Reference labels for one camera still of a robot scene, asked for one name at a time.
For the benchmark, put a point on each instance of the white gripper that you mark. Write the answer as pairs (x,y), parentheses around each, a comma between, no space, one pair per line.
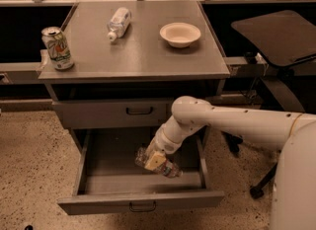
(165,143)

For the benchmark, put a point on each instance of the clear water bottle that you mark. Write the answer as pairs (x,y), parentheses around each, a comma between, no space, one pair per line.
(167,169)

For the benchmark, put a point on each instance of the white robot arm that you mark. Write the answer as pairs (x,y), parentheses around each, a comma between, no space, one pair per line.
(292,134)

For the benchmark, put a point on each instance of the open grey middle drawer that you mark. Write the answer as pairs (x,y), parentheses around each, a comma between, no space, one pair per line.
(109,181)

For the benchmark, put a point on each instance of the closed grey upper drawer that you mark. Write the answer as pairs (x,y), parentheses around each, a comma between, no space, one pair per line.
(115,113)

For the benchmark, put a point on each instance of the grey drawer cabinet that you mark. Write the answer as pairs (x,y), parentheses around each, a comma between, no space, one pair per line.
(140,64)

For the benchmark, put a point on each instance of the water bottle with white cap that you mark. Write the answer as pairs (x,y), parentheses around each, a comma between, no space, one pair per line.
(119,23)

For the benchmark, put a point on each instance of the white paper bowl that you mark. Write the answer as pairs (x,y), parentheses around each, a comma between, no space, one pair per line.
(180,35)

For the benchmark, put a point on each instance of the green white soda can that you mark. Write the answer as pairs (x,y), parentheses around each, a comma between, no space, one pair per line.
(58,50)

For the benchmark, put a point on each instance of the black office chair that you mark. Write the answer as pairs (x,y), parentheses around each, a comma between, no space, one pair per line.
(287,42)

